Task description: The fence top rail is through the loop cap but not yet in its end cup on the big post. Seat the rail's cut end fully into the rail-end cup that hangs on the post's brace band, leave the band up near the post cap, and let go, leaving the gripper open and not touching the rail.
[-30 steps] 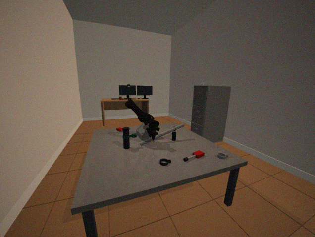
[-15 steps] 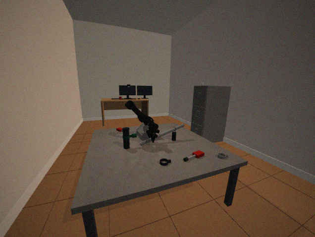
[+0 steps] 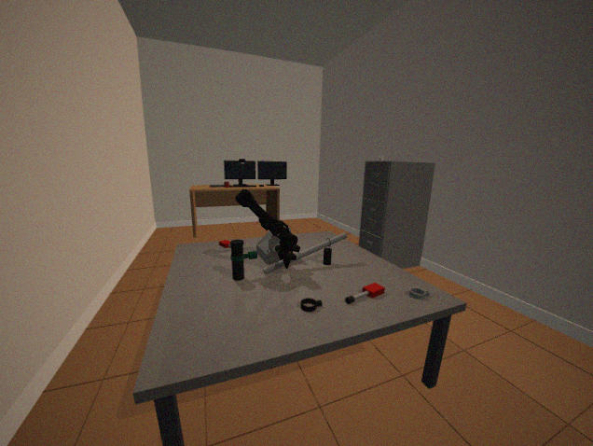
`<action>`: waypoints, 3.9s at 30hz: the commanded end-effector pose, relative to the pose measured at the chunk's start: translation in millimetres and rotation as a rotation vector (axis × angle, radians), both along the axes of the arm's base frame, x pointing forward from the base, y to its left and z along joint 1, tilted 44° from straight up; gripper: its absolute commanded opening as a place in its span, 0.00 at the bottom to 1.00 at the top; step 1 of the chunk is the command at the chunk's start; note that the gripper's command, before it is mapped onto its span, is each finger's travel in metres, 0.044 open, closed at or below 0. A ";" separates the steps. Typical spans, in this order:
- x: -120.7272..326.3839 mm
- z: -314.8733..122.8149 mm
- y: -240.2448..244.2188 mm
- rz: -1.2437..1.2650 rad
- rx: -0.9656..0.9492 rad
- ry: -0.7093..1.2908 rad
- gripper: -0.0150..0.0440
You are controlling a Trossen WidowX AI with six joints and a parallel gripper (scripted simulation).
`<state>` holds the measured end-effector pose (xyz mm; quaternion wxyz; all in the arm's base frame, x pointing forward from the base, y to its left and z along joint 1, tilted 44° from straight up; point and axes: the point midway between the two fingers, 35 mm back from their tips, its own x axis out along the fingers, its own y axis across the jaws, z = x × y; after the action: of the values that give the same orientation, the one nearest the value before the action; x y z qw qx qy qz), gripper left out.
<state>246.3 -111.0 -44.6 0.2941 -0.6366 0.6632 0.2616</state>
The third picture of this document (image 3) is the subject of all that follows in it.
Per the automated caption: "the dark green cup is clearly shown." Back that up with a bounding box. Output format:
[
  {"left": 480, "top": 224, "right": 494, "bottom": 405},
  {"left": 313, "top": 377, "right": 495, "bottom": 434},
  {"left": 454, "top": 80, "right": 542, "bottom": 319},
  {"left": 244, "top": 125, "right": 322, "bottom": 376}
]
[{"left": 230, "top": 251, "right": 257, "bottom": 262}]

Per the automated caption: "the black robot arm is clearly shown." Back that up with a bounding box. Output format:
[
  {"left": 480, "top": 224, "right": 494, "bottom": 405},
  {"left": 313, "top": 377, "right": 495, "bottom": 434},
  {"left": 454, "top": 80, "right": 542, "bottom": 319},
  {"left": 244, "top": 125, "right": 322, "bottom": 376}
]
[{"left": 235, "top": 189, "right": 300, "bottom": 253}]

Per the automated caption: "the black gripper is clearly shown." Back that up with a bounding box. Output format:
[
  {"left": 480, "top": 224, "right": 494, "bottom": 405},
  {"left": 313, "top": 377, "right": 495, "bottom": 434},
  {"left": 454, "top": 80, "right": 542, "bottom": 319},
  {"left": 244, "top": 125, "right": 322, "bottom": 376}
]
[{"left": 275, "top": 241, "right": 297, "bottom": 269}]

